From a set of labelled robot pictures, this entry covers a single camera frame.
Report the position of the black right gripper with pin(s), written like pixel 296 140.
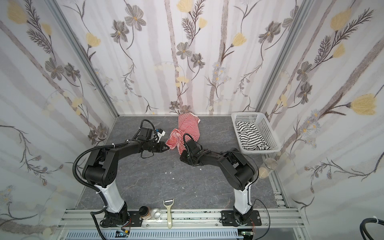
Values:
pixel 192 151

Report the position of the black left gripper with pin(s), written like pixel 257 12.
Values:
pixel 154 145

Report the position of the red white striped tank top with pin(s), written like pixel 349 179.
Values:
pixel 188 123

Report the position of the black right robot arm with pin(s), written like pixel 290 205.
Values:
pixel 238 172

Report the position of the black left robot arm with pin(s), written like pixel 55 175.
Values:
pixel 100 173

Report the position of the black white striped tank top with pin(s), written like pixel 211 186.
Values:
pixel 250 137

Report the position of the clear glass cup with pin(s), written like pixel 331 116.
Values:
pixel 156 214

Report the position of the white plastic laundry basket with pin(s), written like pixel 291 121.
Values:
pixel 263 125

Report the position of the clear glass jar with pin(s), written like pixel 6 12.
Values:
pixel 268 166

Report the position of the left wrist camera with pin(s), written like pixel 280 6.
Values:
pixel 145 134

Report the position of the cream handled peeler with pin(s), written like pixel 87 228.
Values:
pixel 168 205

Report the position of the white slotted cable duct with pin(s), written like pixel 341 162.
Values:
pixel 178 234

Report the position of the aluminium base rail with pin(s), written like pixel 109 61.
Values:
pixel 265 224

